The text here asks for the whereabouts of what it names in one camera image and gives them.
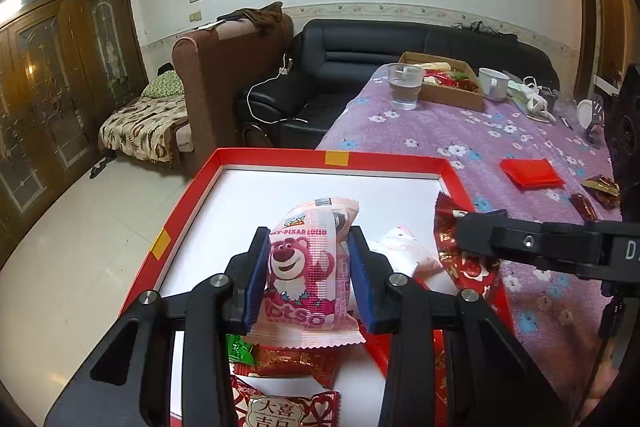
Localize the dark brown snack packet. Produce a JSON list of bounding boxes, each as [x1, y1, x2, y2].
[[570, 193, 598, 222]]

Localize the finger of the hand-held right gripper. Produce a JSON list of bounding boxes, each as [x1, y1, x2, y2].
[[451, 208, 609, 281]]

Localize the brown handbag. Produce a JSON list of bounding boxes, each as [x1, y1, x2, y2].
[[241, 122, 273, 150]]

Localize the gold brown snack packet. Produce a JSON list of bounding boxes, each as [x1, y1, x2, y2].
[[582, 174, 621, 210]]

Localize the dark clothing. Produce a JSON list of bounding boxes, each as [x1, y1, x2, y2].
[[217, 2, 285, 28]]

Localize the red gold-print snack packet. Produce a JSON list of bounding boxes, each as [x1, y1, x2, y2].
[[432, 192, 501, 295]]

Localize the pink bear snack packet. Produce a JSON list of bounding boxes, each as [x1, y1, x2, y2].
[[247, 197, 363, 350]]

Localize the pile of assorted snack packets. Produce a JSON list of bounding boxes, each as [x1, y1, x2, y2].
[[422, 61, 478, 94]]

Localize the green pillow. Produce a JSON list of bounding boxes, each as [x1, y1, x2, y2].
[[141, 71, 185, 98]]

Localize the brown armchair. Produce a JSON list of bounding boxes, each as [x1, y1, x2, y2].
[[171, 9, 296, 168]]

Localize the green snack packet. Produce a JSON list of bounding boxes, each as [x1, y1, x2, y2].
[[226, 333, 258, 365]]

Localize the long red snack packet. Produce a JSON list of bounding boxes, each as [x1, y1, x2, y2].
[[250, 342, 341, 390]]

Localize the person's right forearm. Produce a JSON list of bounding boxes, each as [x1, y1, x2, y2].
[[582, 337, 640, 427]]

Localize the black phone stand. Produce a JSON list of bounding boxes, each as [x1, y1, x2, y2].
[[585, 99, 608, 145]]

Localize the flat red packet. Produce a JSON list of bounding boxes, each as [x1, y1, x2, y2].
[[500, 158, 565, 190]]

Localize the dark slippers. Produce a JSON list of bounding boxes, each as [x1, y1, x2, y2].
[[89, 154, 118, 180]]

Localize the patterned bed blanket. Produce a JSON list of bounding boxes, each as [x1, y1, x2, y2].
[[98, 94, 188, 162]]

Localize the cardboard box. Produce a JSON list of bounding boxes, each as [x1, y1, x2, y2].
[[397, 51, 486, 112]]

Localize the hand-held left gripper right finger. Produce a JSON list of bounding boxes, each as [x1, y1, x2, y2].
[[347, 226, 572, 427]]

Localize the black leather sofa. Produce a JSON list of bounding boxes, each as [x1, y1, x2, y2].
[[247, 18, 561, 150]]

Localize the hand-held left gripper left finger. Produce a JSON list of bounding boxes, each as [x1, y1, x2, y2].
[[44, 226, 272, 427]]

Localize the glass of water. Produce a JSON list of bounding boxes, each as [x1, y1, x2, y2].
[[387, 63, 426, 110]]

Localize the white pink snack packet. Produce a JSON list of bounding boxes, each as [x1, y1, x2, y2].
[[370, 222, 443, 280]]

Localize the white power cable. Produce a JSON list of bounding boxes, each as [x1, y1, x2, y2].
[[246, 52, 308, 125]]

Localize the white mug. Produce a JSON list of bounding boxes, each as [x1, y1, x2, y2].
[[477, 67, 511, 100]]

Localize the wooden glass-door wardrobe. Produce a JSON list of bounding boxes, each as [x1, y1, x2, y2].
[[0, 0, 151, 268]]

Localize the purple floral tablecloth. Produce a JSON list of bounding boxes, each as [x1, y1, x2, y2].
[[315, 63, 626, 408]]

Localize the red white heart packet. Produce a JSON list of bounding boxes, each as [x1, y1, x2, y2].
[[231, 374, 342, 427]]

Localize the white round dish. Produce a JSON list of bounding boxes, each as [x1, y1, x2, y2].
[[576, 99, 596, 128]]

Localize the red gift box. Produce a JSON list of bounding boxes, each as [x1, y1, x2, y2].
[[117, 147, 518, 427]]

